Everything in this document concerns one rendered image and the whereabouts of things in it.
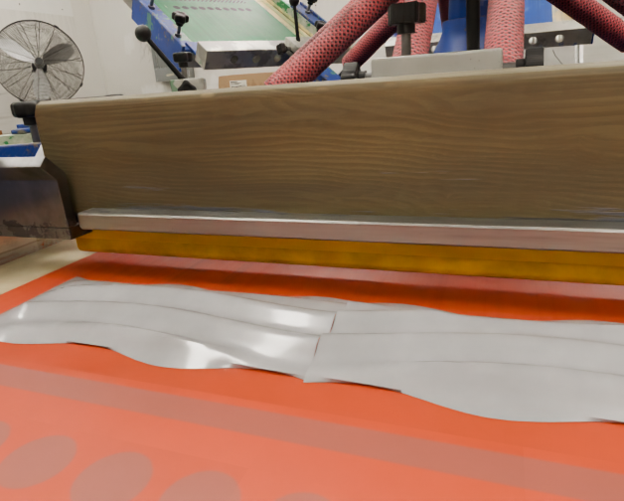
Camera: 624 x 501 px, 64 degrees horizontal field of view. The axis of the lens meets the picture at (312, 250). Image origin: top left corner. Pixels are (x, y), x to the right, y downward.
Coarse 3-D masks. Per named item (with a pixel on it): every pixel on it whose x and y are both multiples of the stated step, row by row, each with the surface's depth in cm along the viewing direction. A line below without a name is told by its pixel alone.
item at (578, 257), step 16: (128, 240) 32; (144, 240) 32; (160, 240) 31; (176, 240) 31; (192, 240) 31; (208, 240) 30; (224, 240) 30; (240, 240) 29; (256, 240) 29; (272, 240) 29; (288, 240) 28; (304, 240) 28; (448, 256) 25; (464, 256) 25; (480, 256) 25; (496, 256) 25; (512, 256) 24; (528, 256) 24; (544, 256) 24; (560, 256) 24; (576, 256) 23; (592, 256) 23; (608, 256) 23
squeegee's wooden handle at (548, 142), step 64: (576, 64) 20; (64, 128) 30; (128, 128) 28; (192, 128) 27; (256, 128) 26; (320, 128) 24; (384, 128) 23; (448, 128) 22; (512, 128) 22; (576, 128) 21; (128, 192) 30; (192, 192) 28; (256, 192) 27; (320, 192) 26; (384, 192) 24; (448, 192) 23; (512, 192) 22; (576, 192) 21
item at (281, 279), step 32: (96, 256) 35; (128, 256) 34; (160, 256) 34; (32, 288) 30; (224, 288) 28; (256, 288) 27; (288, 288) 27; (320, 288) 27; (352, 288) 26; (0, 352) 22; (32, 352) 22; (64, 352) 22; (96, 352) 22; (160, 384) 19; (192, 384) 19; (224, 384) 19; (256, 384) 19; (288, 384) 19
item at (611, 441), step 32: (384, 288) 26; (416, 288) 26; (448, 288) 26; (480, 288) 25; (512, 288) 25; (544, 288) 25; (576, 288) 25; (608, 288) 24; (544, 320) 22; (608, 320) 21; (320, 384) 18; (352, 384) 18; (352, 416) 17; (384, 416) 16; (416, 416) 16; (448, 416) 16; (544, 448) 15; (576, 448) 14; (608, 448) 14
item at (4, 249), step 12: (0, 240) 34; (12, 240) 35; (24, 240) 36; (36, 240) 37; (48, 240) 38; (60, 240) 39; (0, 252) 34; (12, 252) 35; (24, 252) 36; (0, 264) 34
